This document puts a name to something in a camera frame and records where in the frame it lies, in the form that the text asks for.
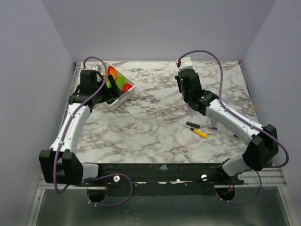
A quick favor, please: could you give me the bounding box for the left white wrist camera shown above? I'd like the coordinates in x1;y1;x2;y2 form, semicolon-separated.
91;65;102;73

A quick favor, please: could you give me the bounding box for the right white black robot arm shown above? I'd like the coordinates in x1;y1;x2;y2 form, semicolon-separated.
175;69;278;185

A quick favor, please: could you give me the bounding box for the white plastic basket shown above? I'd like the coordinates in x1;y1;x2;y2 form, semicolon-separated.
99;62;135;111

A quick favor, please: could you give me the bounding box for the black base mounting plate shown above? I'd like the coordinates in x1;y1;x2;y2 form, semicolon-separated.
79;163;244;196

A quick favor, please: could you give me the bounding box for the yellow black utility knife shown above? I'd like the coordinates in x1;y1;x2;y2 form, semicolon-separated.
191;128;208;138

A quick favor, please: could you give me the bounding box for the green toy leaf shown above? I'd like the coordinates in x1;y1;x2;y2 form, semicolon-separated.
115;76;127;91
106;97;118;105

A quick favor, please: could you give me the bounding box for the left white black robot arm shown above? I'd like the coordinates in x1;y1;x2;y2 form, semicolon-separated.
39;70;121;186

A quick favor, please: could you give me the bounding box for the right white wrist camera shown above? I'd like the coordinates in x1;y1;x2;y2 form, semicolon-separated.
177;56;193;71

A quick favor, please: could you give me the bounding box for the clear zip top bag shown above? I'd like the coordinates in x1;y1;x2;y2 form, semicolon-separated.
187;104;194;118

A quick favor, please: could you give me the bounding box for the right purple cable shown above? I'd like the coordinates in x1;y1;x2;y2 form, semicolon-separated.
176;49;289;205

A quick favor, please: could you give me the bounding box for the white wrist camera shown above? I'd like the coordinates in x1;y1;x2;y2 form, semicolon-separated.
91;65;102;73
177;56;193;71

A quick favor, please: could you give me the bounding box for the black comb strip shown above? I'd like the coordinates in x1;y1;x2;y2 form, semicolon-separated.
186;121;200;129

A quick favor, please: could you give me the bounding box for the orange red toy mango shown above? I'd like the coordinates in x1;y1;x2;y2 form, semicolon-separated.
108;66;118;80

